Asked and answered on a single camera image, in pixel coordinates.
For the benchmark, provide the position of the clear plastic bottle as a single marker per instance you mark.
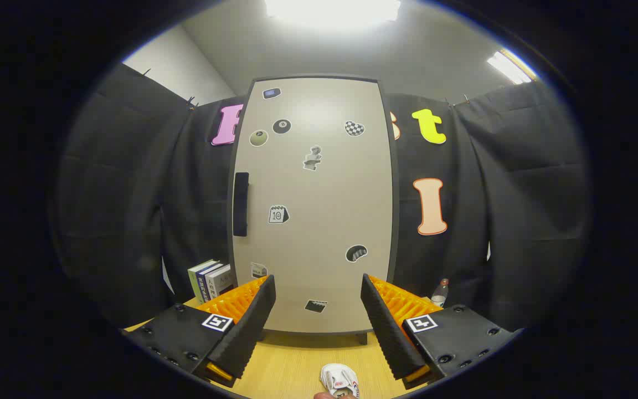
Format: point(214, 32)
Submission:
point(440, 292)

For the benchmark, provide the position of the large ceiling light panel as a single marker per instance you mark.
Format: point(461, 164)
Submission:
point(333, 10)

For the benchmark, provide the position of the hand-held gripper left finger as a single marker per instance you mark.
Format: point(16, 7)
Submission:
point(252, 324)

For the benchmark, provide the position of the narrow ceiling light panel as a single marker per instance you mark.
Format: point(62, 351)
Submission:
point(510, 67)

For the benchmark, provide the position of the blue spine book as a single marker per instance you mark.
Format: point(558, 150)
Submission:
point(204, 284)

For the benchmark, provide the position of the green spine book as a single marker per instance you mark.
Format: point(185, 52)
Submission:
point(194, 280)

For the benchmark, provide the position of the dark grey shoe cabinet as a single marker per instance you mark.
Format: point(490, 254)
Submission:
point(395, 233)

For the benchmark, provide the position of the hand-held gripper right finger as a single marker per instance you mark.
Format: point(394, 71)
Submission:
point(388, 332)

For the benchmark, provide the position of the white canvas shoe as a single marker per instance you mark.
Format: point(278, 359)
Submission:
point(338, 378)

